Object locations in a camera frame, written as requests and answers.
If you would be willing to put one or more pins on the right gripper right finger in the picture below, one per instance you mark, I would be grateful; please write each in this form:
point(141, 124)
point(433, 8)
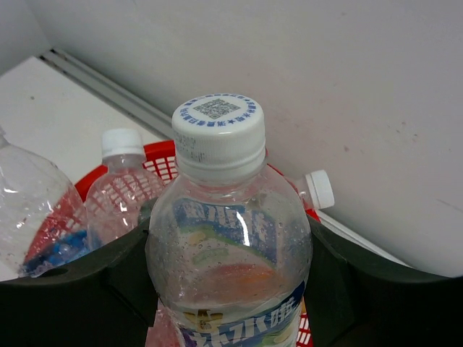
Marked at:
point(355, 297)

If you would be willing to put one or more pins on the clear bottle fruit label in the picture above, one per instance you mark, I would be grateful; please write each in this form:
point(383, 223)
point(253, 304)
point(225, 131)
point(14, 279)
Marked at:
point(220, 156)

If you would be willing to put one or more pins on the clear bottle blue label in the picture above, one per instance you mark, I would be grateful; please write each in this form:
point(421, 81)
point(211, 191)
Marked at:
point(114, 200)

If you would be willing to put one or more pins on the clear unlabelled bottle blue cap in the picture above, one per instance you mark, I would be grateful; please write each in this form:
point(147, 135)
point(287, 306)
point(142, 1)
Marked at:
point(43, 218)

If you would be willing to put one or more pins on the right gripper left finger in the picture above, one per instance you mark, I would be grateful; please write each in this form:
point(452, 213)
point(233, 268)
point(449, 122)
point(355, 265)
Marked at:
point(105, 298)

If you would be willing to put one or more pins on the red plastic mesh basket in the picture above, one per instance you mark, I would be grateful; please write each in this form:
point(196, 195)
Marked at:
point(159, 170)

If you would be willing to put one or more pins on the small clear bottle green label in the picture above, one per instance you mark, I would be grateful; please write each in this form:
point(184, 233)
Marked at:
point(314, 190)

